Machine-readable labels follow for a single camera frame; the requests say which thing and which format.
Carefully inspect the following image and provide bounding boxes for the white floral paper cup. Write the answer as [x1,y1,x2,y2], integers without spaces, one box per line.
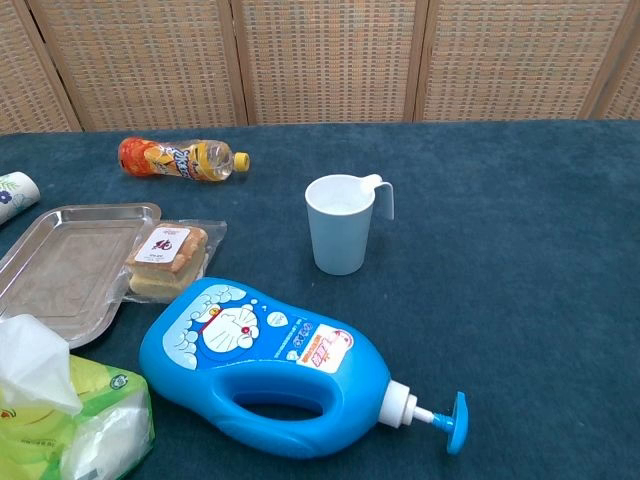
[0,171,41,226]

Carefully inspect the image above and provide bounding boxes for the green tissue pack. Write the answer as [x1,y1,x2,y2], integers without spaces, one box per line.
[0,313,156,480]

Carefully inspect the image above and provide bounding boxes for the dark teal table cloth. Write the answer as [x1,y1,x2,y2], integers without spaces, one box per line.
[0,118,640,480]

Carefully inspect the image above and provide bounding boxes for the orange drink bottle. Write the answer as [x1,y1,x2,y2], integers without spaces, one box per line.
[117,137,251,183]

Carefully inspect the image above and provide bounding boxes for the blue pump detergent bottle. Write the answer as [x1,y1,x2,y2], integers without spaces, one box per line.
[138,276,471,460]

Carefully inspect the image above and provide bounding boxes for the woven folding screen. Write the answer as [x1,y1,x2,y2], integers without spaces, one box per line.
[0,0,640,135]

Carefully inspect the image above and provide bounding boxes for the light blue handled cup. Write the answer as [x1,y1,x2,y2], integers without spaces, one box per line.
[304,173,396,277]

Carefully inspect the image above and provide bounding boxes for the silver metal tray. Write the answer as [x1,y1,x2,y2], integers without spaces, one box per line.
[0,202,163,350]

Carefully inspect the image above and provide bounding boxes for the packaged bread slices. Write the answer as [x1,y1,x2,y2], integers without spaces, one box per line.
[122,218,228,305]

